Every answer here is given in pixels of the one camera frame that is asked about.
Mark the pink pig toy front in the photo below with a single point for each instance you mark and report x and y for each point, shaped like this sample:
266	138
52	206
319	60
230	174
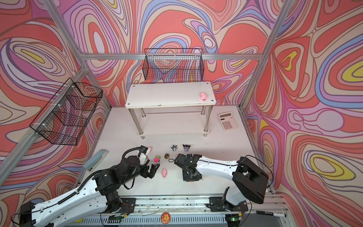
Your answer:
164	172

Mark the white shelf table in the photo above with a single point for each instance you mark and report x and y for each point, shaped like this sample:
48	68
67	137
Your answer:
171	108

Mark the dark purple figure toy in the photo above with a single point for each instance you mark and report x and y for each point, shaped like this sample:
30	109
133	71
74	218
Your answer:
186	147

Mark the left black wire basket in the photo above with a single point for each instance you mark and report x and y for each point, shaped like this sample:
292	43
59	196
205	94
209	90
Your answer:
69	116

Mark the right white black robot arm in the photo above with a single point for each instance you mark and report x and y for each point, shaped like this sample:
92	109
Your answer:
250	181

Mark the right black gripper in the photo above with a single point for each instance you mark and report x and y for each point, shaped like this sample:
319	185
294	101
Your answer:
186	178

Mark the pink white calculator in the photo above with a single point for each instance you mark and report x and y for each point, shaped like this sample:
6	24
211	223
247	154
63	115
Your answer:
228	121

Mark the back black wire basket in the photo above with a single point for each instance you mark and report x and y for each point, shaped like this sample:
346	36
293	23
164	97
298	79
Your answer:
173	65

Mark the black white marker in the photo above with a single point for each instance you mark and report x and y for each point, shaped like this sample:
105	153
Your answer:
274	214

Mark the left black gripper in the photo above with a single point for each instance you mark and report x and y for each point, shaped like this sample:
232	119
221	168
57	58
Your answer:
152	170

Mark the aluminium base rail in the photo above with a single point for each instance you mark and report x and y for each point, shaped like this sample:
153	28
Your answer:
191	210

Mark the black wire basket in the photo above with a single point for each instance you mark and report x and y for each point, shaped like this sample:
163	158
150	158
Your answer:
173	65
69	116

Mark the red round sticker badge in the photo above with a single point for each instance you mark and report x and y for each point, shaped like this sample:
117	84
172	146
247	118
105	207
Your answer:
165	218

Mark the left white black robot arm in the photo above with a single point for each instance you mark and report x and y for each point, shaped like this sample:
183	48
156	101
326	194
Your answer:
96	194

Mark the grey stapler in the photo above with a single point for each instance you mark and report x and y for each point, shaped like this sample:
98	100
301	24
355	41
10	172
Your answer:
95	160

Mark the pink green toy car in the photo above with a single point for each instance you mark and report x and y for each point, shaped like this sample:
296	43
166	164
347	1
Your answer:
157	159

